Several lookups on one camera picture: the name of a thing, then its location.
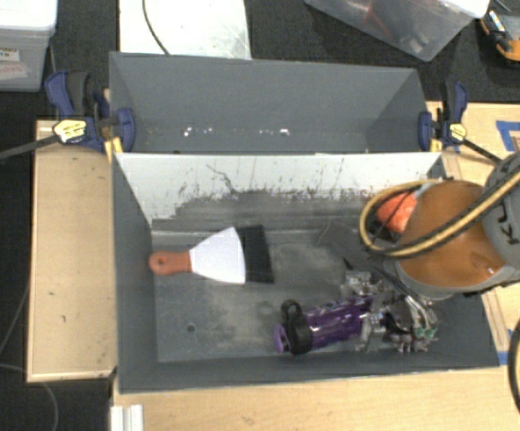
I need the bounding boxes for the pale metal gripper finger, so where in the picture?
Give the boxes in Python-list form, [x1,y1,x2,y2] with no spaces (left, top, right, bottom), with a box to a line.
[355,314,386,354]
[340,270,377,299]

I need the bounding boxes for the purple bottle with black cap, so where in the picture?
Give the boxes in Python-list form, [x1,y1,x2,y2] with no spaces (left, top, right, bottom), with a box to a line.
[272,296,374,356]

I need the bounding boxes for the orange soft object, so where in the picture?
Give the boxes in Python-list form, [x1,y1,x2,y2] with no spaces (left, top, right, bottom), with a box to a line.
[375,190,418,235]

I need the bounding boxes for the grey metal bin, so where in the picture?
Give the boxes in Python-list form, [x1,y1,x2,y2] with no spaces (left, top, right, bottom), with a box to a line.
[108,51,501,394]

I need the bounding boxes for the pale wood flat board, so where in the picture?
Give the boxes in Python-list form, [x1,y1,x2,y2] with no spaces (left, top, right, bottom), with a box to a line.
[26,119,118,383]

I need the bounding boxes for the orange handled white brush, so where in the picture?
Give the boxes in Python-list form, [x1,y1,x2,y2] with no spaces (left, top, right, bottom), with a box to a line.
[147,224,275,286]

